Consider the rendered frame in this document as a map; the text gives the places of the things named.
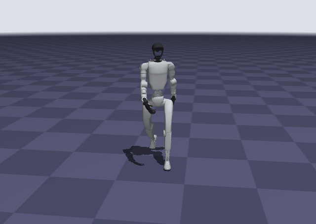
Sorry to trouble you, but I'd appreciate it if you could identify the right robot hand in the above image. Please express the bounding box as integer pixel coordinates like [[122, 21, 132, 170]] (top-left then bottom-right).
[[143, 98, 156, 114]]

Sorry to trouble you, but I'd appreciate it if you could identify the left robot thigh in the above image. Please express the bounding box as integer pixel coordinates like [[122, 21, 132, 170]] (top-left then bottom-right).
[[163, 98, 173, 137]]

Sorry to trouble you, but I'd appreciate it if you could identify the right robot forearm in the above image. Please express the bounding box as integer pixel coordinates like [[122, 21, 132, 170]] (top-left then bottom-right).
[[140, 82, 147, 103]]

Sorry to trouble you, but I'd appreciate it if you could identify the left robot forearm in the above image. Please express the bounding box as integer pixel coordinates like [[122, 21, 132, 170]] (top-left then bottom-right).
[[170, 84, 176, 98]]

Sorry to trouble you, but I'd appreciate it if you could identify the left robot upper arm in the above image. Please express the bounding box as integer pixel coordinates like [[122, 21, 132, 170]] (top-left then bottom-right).
[[167, 62, 177, 86]]

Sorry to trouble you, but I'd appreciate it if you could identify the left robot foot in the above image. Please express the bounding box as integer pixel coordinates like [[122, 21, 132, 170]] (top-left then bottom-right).
[[163, 160, 171, 170]]

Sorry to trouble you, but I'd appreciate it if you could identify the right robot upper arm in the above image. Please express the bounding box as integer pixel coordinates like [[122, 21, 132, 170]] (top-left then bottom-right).
[[140, 63, 149, 88]]

